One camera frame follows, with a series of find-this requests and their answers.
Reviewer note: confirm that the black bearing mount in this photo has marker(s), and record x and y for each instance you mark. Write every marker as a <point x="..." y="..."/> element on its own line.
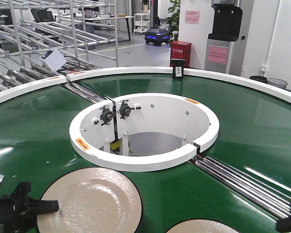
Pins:
<point x="124" y="110"/>
<point x="106" y="116"/>

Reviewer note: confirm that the beige plate black rim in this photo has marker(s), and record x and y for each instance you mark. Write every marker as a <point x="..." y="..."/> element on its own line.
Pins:
<point x="201" y="226"/>
<point x="93" y="200"/>

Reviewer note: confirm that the black water dispenser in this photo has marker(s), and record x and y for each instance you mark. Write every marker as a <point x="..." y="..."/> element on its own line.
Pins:
<point x="225" y="32"/>

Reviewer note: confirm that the black blue mobile robot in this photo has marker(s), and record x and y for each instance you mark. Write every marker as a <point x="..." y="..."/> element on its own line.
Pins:
<point x="156" y="36"/>

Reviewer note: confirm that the steel rollers right gap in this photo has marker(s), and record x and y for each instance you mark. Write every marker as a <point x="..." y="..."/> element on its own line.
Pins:
<point x="259" y="193"/>

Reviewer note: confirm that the black sensor box on rail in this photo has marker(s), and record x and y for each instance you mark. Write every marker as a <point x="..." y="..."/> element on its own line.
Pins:
<point x="178" y="67"/>

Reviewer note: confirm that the metal roller rack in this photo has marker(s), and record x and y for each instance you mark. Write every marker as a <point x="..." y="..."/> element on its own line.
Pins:
<point x="42" y="25"/>

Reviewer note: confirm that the black bearing mount left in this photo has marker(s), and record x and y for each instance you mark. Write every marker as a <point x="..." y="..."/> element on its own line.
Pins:
<point x="106" y="116"/>

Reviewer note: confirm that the black bearing mount right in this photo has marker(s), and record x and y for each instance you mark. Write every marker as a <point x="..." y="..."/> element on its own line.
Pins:
<point x="124" y="110"/>

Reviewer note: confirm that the white outer conveyor guard rail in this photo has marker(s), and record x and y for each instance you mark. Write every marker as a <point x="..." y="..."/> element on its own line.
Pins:
<point x="60" y="79"/>

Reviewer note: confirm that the red fire extinguisher box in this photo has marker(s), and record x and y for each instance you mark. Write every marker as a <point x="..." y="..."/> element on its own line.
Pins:
<point x="181" y="50"/>

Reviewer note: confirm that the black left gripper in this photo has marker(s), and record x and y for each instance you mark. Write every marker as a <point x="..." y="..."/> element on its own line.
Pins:
<point x="17" y="209"/>

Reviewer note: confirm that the green potted plant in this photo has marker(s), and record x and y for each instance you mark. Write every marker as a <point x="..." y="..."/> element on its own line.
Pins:
<point x="173" y="20"/>

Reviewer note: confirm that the wire mesh waste bin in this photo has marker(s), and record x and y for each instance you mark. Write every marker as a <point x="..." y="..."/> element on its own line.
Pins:
<point x="277" y="83"/>

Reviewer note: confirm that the white control box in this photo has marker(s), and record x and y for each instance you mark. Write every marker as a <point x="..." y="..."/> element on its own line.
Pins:
<point x="53" y="59"/>

